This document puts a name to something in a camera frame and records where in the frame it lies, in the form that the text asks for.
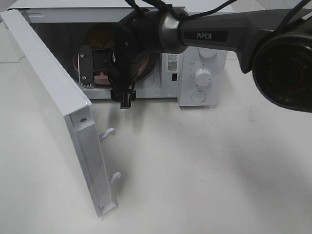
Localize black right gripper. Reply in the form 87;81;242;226
92;48;141;109

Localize pink round plate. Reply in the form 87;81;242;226
72;54;152;87

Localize white microwave door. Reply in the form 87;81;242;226
1;10;121;216

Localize burger with lettuce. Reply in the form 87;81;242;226
84;23;115;49

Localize white microwave knob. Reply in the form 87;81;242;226
198;48;217;59
194;69;213;87

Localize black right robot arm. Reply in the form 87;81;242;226
93;6;312;112

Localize white warning label sticker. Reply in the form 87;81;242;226
166;54;179;72

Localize round door release button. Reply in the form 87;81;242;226
191;91;206;103

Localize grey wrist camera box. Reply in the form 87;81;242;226
78;45;94;89

